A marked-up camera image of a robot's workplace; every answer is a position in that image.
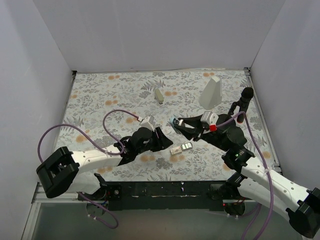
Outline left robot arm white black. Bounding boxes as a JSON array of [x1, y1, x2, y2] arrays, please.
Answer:
[[36, 127, 173, 200]]

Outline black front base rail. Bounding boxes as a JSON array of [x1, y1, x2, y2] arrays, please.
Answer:
[[77, 180, 240, 211]]

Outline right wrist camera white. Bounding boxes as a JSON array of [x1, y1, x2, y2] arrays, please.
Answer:
[[200, 111, 219, 129]]

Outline staple tray with staples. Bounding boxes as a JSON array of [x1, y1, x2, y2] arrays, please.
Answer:
[[180, 142, 193, 151]]

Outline white wedge-shaped block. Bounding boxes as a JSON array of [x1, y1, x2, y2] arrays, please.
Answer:
[[199, 76, 222, 110]]

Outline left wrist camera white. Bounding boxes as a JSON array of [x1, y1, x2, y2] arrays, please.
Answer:
[[140, 116, 155, 132]]

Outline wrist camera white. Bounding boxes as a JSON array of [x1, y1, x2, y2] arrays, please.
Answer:
[[140, 116, 155, 132], [200, 111, 219, 129]]

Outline light blue stapler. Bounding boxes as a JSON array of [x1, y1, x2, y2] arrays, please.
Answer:
[[169, 117, 180, 134]]

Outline black microphone stand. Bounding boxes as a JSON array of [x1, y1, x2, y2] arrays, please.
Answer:
[[216, 101, 239, 125]]

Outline floral table mat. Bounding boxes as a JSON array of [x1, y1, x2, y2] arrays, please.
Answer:
[[46, 69, 277, 183]]

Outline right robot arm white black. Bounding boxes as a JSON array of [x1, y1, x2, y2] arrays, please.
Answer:
[[170, 111, 320, 239]]

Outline white staple box sleeve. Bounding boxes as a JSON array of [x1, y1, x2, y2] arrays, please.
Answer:
[[170, 146, 182, 155]]

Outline black microphone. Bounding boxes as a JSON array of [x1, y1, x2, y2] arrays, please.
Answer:
[[238, 87, 254, 113]]

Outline beige stapler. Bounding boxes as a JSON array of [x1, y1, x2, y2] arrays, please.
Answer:
[[154, 88, 164, 105]]

